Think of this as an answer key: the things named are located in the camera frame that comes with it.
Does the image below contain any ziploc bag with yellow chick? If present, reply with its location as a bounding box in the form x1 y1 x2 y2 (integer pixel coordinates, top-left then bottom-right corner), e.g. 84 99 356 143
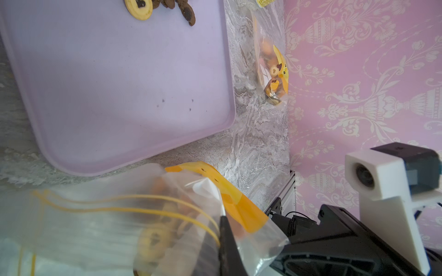
1 162 288 276

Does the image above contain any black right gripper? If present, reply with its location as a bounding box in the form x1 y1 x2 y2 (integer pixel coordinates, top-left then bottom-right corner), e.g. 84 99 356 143
270 204 423 276

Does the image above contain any yellow tin can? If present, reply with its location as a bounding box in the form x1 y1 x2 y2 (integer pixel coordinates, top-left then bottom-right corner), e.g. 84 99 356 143
256 0 275 8

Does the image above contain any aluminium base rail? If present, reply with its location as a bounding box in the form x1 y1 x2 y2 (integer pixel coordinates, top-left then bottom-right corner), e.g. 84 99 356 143
264 171 296 216

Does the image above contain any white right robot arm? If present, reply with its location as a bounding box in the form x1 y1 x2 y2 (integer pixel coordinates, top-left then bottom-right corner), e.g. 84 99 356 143
270 205 442 276

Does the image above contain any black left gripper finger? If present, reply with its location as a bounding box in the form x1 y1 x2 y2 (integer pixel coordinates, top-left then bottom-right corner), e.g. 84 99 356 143
219 216 247 276

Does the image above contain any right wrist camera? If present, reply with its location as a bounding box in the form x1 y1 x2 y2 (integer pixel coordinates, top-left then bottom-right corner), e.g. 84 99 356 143
345 143 442 201

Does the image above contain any pile of assorted cookies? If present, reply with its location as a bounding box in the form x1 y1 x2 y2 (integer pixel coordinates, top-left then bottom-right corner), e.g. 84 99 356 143
124 0 196 27

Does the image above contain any lilac plastic tray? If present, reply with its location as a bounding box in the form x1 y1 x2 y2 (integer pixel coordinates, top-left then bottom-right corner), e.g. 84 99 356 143
1 1 236 176

